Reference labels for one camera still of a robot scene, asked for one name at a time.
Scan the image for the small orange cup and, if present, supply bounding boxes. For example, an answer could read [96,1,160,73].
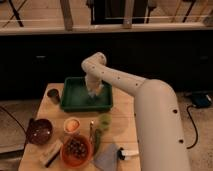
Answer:
[63,117,80,135]

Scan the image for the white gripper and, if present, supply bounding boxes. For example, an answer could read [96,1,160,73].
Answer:
[85,75,104,95]

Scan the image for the orange bowl with nuts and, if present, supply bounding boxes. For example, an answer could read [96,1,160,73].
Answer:
[60,135,93,169]

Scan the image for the metal spoon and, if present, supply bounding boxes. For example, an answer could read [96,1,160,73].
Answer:
[89,120,94,143]

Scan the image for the black cable on floor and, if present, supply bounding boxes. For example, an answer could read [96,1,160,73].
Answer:
[185,104,200,150]

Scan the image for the dark metal cup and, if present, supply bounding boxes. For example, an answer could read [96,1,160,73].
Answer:
[47,89,60,104]

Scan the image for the green plastic tray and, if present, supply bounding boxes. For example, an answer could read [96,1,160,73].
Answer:
[60,77,113,112]

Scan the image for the grey cloth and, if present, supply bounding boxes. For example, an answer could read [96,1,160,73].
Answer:
[93,143,118,171]

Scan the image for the black cable left floor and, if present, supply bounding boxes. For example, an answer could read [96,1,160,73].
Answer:
[0,105,28,135]

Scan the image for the dark purple bowl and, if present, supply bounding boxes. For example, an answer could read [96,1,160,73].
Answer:
[26,119,53,145]

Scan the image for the black white handled tool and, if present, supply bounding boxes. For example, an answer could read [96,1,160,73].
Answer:
[117,148,139,160]

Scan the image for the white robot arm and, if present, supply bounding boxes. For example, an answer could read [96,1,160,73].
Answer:
[81,52,191,171]

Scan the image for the blue grey sponge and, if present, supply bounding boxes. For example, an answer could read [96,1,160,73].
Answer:
[88,92,98,98]

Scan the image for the wooden scrub brush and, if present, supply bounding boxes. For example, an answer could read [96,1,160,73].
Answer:
[39,139,63,167]

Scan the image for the blue power box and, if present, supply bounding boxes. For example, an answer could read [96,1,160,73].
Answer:
[191,93,212,108]

